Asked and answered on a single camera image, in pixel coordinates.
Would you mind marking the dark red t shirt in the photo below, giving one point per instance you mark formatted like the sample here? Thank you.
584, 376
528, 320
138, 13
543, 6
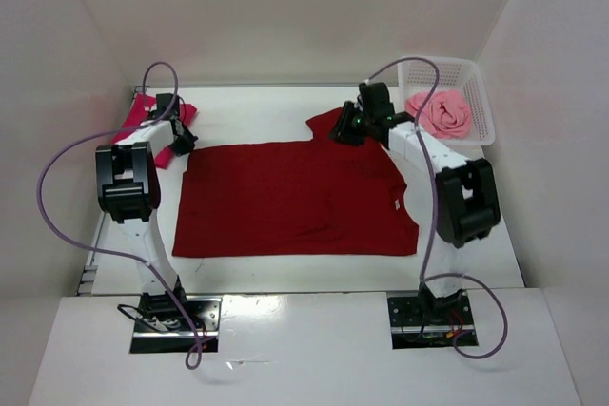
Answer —
312, 197

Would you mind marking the light pink t shirt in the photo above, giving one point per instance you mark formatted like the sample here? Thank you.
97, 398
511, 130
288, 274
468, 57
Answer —
447, 115

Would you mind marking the white plastic basket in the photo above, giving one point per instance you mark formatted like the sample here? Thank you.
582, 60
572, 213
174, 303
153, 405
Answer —
455, 73

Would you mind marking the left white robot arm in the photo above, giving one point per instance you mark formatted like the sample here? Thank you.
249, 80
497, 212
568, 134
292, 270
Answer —
129, 191

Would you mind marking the magenta t shirt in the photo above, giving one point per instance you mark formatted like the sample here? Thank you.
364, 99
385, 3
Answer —
158, 133

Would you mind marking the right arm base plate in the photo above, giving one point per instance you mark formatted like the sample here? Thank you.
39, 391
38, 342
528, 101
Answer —
413, 328

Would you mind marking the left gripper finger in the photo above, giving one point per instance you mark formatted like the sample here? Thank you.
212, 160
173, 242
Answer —
182, 135
182, 147

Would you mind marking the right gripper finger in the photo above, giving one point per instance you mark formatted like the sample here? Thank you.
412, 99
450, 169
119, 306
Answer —
344, 121
349, 139

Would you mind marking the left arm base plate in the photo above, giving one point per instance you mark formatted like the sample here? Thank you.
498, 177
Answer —
200, 325

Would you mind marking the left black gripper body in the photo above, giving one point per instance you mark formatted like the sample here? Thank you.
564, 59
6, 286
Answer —
185, 143

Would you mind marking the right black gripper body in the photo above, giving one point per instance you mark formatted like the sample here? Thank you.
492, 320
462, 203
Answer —
361, 119

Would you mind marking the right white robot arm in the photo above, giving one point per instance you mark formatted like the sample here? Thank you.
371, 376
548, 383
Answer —
465, 204

